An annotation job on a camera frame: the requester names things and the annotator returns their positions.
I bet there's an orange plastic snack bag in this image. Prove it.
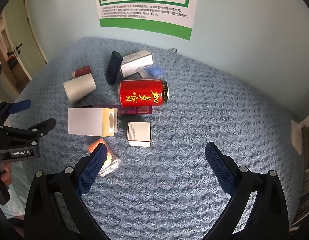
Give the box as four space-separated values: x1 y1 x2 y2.
88 138 121 177

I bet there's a white paper cup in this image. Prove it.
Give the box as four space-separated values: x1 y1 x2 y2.
63 73 96 104

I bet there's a large white carton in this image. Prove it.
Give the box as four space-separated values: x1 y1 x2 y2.
68 107 118 137

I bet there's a small white cube box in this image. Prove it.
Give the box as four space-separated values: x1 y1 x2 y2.
127 122 152 147

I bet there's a purple wrapper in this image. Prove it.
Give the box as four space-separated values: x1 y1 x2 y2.
103 105 152 115

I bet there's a person's left hand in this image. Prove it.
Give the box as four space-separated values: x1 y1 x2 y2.
0 163 12 187

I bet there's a white door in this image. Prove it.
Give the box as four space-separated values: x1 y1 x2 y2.
3 0 48 80

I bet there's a small red box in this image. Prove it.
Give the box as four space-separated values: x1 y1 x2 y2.
72 65 91 79

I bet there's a dark navy box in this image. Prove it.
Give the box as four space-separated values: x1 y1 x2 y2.
105 51 123 85

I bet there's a red drink can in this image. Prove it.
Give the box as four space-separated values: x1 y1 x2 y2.
118 79 169 107

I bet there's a white rectangular carton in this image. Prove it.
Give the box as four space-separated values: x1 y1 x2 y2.
120 50 153 78

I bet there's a crumpled blue wrapper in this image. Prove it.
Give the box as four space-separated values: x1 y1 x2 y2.
137 64 164 79

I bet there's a green white wall poster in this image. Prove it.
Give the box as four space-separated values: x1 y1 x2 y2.
96 0 197 40

